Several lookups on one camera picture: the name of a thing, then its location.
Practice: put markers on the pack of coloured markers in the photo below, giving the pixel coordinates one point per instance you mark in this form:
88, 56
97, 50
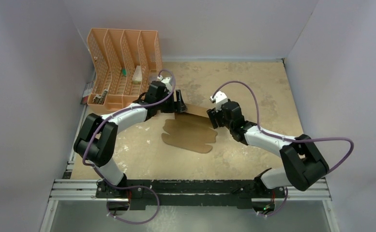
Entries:
86, 93

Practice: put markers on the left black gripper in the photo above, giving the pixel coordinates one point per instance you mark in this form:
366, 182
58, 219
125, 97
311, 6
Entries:
177, 107

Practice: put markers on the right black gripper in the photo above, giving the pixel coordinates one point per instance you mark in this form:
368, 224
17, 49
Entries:
215, 118

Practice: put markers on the white beige carton box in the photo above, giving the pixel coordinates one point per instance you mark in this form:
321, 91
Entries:
137, 76

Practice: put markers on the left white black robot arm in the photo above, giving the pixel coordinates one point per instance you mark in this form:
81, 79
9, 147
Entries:
96, 140

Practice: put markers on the brown cardboard box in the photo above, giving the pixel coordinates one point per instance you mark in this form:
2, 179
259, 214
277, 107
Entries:
190, 130

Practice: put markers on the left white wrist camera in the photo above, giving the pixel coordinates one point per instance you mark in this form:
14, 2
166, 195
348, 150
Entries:
166, 80

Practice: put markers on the orange plastic file organizer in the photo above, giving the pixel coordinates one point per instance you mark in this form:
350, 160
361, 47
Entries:
124, 60

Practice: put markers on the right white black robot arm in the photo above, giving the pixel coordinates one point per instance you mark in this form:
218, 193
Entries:
303, 164

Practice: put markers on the black white patterned card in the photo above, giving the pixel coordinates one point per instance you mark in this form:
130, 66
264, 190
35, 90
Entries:
100, 98

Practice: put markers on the green small box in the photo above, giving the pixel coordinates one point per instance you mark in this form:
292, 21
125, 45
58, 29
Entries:
123, 72

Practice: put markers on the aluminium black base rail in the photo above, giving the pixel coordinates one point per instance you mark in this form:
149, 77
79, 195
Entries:
242, 194

